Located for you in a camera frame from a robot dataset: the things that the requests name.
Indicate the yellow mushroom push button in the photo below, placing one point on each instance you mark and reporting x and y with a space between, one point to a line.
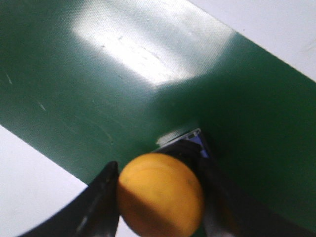
160 196

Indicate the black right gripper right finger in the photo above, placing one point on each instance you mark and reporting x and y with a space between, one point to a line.
230 213

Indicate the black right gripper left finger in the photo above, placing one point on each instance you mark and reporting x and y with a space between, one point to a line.
93 213

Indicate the green conveyor belt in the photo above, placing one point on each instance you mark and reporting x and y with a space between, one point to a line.
90 81

